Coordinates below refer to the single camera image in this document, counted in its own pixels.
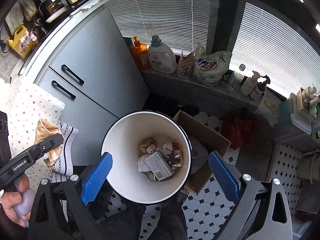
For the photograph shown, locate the brown paper bag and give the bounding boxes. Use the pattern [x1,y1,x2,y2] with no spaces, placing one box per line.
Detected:
[34,119,64,172]

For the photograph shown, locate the aluminium foil ball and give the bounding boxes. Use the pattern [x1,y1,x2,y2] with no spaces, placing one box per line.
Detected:
[145,144,157,154]

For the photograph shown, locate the blue white medicine box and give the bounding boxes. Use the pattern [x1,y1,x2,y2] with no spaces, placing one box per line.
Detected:
[145,152,174,181]

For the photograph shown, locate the small red carton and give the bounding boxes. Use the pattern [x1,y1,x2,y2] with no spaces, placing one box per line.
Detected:
[172,142,180,151]

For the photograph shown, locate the white tissue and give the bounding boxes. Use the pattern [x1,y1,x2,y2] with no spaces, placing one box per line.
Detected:
[162,142,174,155]

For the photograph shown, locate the white round trash bin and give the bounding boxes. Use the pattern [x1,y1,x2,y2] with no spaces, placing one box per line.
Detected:
[101,111,192,204]

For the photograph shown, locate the person's left hand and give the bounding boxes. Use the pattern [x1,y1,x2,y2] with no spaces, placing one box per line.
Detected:
[1,174,30,228]

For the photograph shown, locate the brown cardboard box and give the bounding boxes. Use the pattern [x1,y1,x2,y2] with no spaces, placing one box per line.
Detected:
[174,111,231,194]

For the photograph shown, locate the floral white tablecloth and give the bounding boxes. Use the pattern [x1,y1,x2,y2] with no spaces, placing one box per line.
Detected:
[1,77,78,191]

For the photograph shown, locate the dark pump bottle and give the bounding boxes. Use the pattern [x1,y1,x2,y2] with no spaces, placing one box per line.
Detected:
[249,75,271,100]

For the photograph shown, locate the white pump bottle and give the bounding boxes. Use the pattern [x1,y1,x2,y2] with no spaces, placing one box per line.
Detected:
[240,71,260,96]

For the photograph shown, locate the detergent refill pouch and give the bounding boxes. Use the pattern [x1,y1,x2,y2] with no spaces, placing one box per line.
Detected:
[194,42,232,86]

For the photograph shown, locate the yellow dish soap bottle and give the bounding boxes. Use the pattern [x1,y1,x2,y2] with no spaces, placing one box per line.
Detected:
[7,25,37,59]

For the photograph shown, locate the brown paper pouch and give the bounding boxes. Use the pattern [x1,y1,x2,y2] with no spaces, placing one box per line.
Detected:
[177,51,195,80]

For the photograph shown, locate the small pink bottle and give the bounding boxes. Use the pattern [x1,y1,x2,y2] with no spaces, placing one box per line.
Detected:
[29,31,39,44]

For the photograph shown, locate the orange spray bottle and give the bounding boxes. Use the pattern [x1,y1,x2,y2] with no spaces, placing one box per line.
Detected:
[131,36,150,70]

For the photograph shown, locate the white laundry detergent bottle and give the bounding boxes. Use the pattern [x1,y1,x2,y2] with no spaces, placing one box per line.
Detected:
[148,35,177,74]

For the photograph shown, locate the grey cabinet with handles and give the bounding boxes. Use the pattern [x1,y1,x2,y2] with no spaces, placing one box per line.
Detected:
[20,5,149,166]

